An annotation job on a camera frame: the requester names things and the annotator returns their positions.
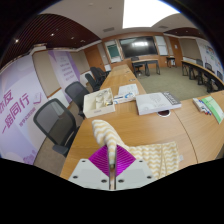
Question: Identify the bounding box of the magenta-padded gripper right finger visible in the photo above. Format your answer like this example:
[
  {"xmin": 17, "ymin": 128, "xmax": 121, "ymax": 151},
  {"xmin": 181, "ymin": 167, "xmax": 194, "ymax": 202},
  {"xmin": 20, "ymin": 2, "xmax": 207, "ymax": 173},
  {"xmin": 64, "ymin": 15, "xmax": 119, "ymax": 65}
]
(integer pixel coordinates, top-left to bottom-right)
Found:
[{"xmin": 114, "ymin": 144, "xmax": 158, "ymax": 191}]

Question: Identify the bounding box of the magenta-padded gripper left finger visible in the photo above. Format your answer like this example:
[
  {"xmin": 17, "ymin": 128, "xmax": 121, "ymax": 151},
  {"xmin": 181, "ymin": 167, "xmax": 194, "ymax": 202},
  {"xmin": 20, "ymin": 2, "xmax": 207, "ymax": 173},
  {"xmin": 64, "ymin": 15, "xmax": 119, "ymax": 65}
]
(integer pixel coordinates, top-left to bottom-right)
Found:
[{"xmin": 68, "ymin": 144, "xmax": 113, "ymax": 191}]

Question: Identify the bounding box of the cream zigzag striped towel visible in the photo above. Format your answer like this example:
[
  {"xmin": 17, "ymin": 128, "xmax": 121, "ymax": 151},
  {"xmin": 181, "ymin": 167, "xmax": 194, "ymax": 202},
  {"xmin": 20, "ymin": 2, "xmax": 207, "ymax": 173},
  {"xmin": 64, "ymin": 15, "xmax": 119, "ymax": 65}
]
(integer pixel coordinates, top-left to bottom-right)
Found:
[{"xmin": 91, "ymin": 119, "xmax": 183, "ymax": 181}]

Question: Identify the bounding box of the open white cardboard tray box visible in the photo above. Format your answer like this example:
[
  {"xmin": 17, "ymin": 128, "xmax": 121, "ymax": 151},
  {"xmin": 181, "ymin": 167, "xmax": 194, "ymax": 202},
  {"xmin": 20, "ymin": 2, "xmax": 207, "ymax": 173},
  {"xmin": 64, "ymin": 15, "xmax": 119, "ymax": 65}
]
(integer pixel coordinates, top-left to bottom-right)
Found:
[{"xmin": 82, "ymin": 87, "xmax": 117, "ymax": 119}]

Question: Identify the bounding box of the black mesh office chair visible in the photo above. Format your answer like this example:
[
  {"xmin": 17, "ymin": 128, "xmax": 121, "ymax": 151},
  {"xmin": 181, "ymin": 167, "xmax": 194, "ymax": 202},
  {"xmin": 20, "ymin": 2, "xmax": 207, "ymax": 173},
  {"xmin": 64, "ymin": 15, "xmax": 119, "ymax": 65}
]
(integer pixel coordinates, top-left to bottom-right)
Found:
[
  {"xmin": 64, "ymin": 81, "xmax": 90, "ymax": 119},
  {"xmin": 32, "ymin": 98, "xmax": 79, "ymax": 158}
]

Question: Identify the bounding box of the large flat white box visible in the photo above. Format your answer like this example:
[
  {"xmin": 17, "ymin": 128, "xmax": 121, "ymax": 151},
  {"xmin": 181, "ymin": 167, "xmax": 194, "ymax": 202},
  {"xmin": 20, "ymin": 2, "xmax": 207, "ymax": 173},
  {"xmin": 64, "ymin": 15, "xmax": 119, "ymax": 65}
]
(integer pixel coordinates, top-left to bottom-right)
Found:
[{"xmin": 135, "ymin": 91, "xmax": 183, "ymax": 116}]

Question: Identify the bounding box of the blue and white packet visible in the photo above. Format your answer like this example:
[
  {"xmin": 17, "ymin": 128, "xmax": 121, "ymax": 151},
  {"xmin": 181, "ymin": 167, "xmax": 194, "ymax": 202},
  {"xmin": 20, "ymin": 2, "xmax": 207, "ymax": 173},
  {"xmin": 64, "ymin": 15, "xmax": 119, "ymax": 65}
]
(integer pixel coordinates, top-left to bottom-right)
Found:
[{"xmin": 113, "ymin": 92, "xmax": 137, "ymax": 105}]

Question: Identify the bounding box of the white paper sheet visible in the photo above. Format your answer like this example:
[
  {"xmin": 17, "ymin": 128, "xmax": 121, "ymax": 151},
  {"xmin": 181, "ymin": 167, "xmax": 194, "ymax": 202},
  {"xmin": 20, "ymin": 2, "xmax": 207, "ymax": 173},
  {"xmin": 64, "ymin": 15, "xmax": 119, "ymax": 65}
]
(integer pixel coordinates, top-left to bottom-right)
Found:
[{"xmin": 118, "ymin": 83, "xmax": 140, "ymax": 98}]

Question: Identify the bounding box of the pack of markers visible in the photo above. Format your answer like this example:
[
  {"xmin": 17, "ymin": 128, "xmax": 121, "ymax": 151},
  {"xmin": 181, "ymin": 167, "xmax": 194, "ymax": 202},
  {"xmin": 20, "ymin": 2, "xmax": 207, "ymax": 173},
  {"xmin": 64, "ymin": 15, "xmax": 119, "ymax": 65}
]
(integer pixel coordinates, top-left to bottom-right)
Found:
[{"xmin": 192, "ymin": 97, "xmax": 213, "ymax": 116}]

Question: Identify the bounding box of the row of black office chairs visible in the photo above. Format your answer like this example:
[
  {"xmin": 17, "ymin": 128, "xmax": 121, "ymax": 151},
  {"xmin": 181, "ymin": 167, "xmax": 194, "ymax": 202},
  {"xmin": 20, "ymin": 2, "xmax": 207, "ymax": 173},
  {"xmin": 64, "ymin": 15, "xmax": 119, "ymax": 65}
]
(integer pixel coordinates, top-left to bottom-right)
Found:
[{"xmin": 84, "ymin": 66, "xmax": 108, "ymax": 92}]

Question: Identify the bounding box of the green booklet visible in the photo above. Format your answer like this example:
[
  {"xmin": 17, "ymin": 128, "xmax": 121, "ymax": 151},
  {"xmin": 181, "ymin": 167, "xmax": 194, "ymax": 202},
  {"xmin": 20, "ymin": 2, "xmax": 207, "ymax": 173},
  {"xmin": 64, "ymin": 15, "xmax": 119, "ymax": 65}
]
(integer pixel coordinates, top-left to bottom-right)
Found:
[{"xmin": 201, "ymin": 95, "xmax": 224, "ymax": 125}]

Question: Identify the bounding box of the wooden desk with black legs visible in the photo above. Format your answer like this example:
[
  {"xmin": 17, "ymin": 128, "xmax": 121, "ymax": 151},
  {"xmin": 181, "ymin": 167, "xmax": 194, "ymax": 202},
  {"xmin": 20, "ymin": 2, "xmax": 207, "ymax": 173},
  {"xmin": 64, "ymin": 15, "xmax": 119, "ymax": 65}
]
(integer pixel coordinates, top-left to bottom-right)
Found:
[{"xmin": 131, "ymin": 58, "xmax": 161, "ymax": 78}]

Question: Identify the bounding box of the brown wooden door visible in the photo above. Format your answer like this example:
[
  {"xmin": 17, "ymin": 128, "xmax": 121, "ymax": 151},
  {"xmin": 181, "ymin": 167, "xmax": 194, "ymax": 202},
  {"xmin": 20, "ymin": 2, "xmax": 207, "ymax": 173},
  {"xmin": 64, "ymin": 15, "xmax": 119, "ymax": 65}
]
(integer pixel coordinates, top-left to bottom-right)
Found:
[
  {"xmin": 83, "ymin": 44, "xmax": 101, "ymax": 71},
  {"xmin": 169, "ymin": 35, "xmax": 184, "ymax": 58}
]

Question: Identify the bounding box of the small dark side desk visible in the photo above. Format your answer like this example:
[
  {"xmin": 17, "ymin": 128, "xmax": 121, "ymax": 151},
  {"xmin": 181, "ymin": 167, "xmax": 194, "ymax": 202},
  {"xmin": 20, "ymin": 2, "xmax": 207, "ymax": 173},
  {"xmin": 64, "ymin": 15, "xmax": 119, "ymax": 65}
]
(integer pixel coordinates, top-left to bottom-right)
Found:
[{"xmin": 165, "ymin": 55, "xmax": 178, "ymax": 69}]

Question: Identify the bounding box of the group of black chairs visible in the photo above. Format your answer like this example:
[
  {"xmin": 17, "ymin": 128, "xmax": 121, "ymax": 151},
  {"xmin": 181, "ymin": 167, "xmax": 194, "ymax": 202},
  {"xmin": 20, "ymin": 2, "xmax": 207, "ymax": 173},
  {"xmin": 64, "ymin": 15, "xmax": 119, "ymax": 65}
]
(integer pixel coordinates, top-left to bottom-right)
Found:
[{"xmin": 194, "ymin": 58, "xmax": 224, "ymax": 94}]

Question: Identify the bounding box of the green-faced whiteboard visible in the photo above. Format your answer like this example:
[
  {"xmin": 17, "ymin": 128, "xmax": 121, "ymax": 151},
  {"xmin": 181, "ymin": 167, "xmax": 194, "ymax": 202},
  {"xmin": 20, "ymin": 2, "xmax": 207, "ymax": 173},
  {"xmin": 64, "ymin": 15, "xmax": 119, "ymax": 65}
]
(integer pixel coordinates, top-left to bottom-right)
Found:
[{"xmin": 104, "ymin": 39, "xmax": 123, "ymax": 64}]

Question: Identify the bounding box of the long wooden side table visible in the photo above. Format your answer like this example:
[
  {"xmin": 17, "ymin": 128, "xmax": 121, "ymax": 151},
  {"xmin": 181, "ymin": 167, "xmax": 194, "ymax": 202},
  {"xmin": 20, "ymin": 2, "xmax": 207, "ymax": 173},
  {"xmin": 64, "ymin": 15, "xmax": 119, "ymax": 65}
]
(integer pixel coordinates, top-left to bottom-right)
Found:
[{"xmin": 181, "ymin": 59, "xmax": 224, "ymax": 93}]

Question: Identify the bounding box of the white whiteboard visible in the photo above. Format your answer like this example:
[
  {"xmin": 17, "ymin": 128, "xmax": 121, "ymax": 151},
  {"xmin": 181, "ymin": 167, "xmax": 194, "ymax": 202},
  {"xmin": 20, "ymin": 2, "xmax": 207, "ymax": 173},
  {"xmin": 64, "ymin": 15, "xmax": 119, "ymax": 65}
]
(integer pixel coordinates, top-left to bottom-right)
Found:
[{"xmin": 154, "ymin": 35, "xmax": 169, "ymax": 57}]

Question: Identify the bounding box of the bright ceiling light panel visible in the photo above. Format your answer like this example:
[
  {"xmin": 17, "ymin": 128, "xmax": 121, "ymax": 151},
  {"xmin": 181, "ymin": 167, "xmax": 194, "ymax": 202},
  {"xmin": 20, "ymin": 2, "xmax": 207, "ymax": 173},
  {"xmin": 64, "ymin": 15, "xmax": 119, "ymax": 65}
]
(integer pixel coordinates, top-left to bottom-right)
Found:
[{"xmin": 122, "ymin": 0, "xmax": 181, "ymax": 30}]

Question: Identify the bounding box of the round dark cable grommet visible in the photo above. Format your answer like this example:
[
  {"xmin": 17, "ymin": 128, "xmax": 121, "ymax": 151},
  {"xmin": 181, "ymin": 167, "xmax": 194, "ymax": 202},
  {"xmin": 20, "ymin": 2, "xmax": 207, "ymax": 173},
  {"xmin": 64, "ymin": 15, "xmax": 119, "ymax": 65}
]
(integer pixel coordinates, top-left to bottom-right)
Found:
[{"xmin": 156, "ymin": 109, "xmax": 172, "ymax": 118}]

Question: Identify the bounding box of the large black wall screen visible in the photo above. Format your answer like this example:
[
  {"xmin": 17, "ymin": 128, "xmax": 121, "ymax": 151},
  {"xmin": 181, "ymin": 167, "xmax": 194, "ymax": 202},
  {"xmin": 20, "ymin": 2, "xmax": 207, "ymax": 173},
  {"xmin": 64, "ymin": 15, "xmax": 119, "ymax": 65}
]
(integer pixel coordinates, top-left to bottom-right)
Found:
[{"xmin": 118, "ymin": 35, "xmax": 159, "ymax": 59}]

